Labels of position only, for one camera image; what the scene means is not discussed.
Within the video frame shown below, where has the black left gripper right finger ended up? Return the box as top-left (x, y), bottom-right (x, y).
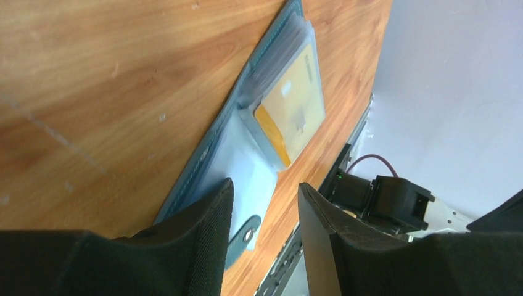
top-left (298, 183), bottom-right (522, 295)

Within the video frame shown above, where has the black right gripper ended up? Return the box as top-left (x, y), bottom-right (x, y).
top-left (467, 190), bottom-right (522, 232)

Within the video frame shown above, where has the gold card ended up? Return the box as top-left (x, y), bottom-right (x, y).
top-left (253, 44), bottom-right (325, 170)

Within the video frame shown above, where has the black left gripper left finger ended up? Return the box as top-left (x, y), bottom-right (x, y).
top-left (1, 178), bottom-right (234, 295)

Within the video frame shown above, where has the aluminium frame rail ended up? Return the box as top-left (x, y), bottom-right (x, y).
top-left (253, 94), bottom-right (374, 295)

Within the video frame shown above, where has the blue leather card holder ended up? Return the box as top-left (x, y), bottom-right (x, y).
top-left (155, 1), bottom-right (320, 268)

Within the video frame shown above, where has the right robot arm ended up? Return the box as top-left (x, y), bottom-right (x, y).
top-left (320, 169), bottom-right (522, 238)

